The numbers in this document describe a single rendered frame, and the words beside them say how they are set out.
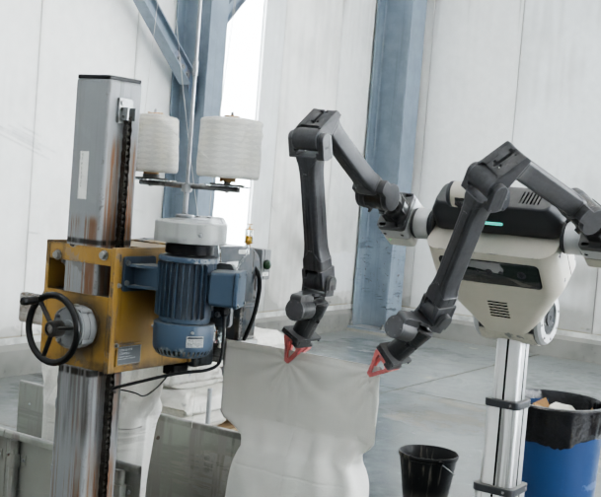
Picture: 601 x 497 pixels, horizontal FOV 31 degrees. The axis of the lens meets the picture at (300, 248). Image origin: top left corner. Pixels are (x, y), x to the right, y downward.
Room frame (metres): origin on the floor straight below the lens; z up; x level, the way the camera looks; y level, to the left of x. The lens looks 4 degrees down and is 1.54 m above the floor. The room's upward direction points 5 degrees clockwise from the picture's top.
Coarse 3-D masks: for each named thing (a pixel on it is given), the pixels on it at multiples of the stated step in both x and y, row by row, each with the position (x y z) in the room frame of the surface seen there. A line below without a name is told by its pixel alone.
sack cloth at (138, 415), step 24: (48, 384) 3.33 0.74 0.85; (144, 384) 3.17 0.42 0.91; (48, 408) 3.27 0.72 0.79; (120, 408) 3.14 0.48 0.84; (144, 408) 3.15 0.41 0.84; (48, 432) 3.27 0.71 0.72; (120, 432) 3.14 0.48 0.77; (144, 432) 3.18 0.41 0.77; (120, 456) 3.14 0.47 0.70; (144, 456) 3.20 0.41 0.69; (144, 480) 3.22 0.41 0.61
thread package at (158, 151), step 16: (160, 112) 2.96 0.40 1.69; (144, 128) 2.91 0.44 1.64; (160, 128) 2.92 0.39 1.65; (176, 128) 2.96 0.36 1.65; (144, 144) 2.91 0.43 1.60; (160, 144) 2.91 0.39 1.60; (176, 144) 2.96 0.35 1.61; (144, 160) 2.91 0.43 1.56; (160, 160) 2.91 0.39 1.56; (176, 160) 2.96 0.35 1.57
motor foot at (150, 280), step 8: (128, 256) 2.70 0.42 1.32; (136, 256) 2.73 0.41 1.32; (144, 256) 2.75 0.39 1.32; (152, 256) 2.78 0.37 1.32; (128, 264) 2.70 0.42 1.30; (136, 264) 2.70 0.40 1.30; (144, 264) 2.72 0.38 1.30; (152, 264) 2.73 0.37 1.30; (128, 272) 2.71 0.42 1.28; (136, 272) 2.72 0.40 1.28; (144, 272) 2.71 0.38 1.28; (152, 272) 2.70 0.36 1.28; (128, 280) 2.71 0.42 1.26; (136, 280) 2.72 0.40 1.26; (144, 280) 2.71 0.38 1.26; (152, 280) 2.69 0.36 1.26; (128, 288) 2.71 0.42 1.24; (136, 288) 2.70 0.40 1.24; (144, 288) 2.69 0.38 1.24; (152, 288) 2.69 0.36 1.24
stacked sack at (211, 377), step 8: (216, 368) 5.96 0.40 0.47; (176, 376) 5.72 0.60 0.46; (184, 376) 5.75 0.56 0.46; (192, 376) 5.80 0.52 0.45; (200, 376) 5.84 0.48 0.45; (208, 376) 5.88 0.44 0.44; (216, 376) 5.93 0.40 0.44; (168, 384) 5.69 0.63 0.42; (176, 384) 5.68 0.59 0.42; (184, 384) 5.71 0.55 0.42; (192, 384) 5.79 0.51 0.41; (200, 384) 5.83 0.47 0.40; (208, 384) 5.89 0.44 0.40
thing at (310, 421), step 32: (256, 352) 2.99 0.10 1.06; (224, 384) 3.03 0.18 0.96; (256, 384) 2.99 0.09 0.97; (288, 384) 2.93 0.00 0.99; (320, 384) 2.85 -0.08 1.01; (352, 384) 2.80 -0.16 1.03; (256, 416) 2.98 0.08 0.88; (288, 416) 2.92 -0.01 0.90; (320, 416) 2.85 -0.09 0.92; (352, 416) 2.80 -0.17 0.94; (256, 448) 2.90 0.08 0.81; (288, 448) 2.85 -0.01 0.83; (320, 448) 2.81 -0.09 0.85; (352, 448) 2.78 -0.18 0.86; (256, 480) 2.87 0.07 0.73; (288, 480) 2.81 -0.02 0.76; (320, 480) 2.77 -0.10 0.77; (352, 480) 2.77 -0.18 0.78
